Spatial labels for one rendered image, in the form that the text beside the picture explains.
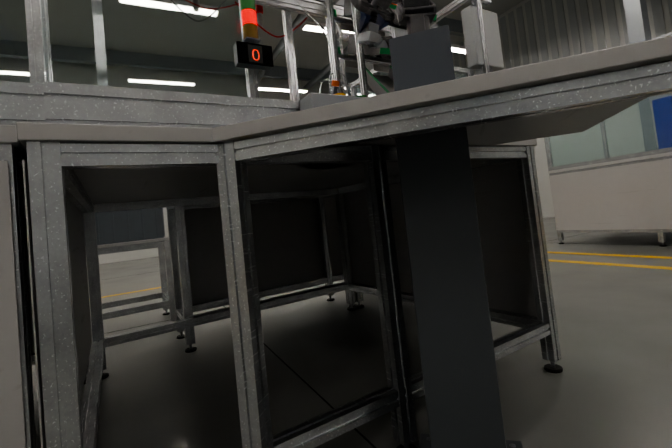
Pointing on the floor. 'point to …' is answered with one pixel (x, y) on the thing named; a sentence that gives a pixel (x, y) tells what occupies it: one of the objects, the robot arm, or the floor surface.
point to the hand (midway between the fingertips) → (369, 24)
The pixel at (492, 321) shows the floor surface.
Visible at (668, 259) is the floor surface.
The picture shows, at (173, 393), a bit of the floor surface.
